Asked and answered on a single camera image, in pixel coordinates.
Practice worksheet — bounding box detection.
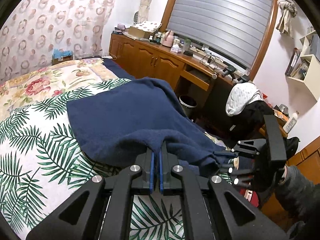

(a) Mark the navy blue t-shirt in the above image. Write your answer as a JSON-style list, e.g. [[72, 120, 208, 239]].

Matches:
[[67, 78, 229, 177]]

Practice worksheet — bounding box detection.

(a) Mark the person right hand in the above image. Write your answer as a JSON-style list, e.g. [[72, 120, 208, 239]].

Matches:
[[278, 165, 289, 185]]

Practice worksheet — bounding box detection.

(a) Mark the white lotion bottle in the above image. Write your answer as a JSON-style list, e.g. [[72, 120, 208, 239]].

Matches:
[[283, 111, 299, 134]]

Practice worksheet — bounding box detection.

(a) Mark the dark waste bin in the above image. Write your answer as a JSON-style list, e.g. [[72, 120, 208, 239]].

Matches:
[[179, 95, 197, 117]]

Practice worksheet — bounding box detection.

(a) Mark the wooden sideboard cabinet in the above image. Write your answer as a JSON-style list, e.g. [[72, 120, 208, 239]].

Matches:
[[108, 32, 251, 106]]

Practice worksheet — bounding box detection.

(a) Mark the palm leaf print sheet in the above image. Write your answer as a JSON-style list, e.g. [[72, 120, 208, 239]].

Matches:
[[0, 77, 186, 240]]

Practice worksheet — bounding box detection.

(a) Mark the pink kettle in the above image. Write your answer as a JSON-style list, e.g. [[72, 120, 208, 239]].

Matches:
[[162, 30, 174, 48]]

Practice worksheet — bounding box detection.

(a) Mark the polka dot cloth box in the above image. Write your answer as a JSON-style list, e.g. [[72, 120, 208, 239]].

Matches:
[[127, 21, 162, 39]]

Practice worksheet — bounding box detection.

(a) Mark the floral bed blanket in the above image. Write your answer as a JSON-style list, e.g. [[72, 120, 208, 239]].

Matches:
[[1, 58, 117, 120]]

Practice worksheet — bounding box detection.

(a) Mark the grey window blind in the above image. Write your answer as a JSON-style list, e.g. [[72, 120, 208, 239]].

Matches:
[[167, 0, 273, 69]]

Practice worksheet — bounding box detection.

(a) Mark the hanging beige cloth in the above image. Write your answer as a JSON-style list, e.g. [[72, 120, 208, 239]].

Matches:
[[276, 0, 297, 38]]

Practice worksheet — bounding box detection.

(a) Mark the blue item cardboard box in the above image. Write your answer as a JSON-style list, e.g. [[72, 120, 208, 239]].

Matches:
[[52, 49, 73, 65]]

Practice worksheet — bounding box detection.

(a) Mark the circle pattern curtain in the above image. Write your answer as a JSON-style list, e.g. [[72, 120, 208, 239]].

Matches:
[[1, 0, 115, 83]]

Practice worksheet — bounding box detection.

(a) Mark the white wall shelf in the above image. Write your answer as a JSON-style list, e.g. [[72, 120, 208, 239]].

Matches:
[[285, 30, 319, 101]]

